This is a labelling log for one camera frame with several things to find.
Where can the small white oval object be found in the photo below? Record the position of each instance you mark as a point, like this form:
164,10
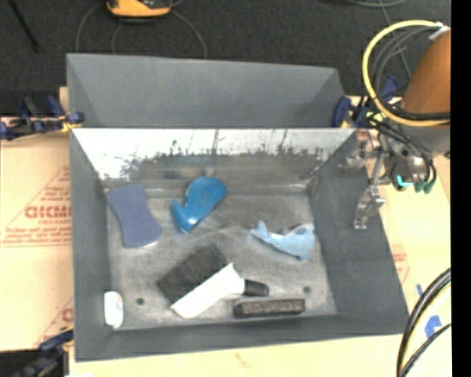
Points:
113,308

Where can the black brush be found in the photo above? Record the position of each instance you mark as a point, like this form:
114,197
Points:
190,269

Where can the white tube with black cap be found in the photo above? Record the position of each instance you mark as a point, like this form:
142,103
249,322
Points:
208,291

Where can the blue toy whale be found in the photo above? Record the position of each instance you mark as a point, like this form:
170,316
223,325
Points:
200,198

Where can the blue-purple sponge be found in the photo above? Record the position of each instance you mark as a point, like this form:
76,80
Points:
135,216

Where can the light blue cloth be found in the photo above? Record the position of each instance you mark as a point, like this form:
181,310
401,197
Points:
292,242

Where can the brown cardboard board red print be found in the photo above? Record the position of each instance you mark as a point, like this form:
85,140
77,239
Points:
31,257

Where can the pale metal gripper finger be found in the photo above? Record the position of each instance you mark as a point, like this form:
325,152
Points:
355,161
367,206

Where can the grey metal bin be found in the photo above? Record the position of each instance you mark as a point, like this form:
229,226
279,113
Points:
204,96

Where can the dark green flat block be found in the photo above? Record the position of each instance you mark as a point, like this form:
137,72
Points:
269,307

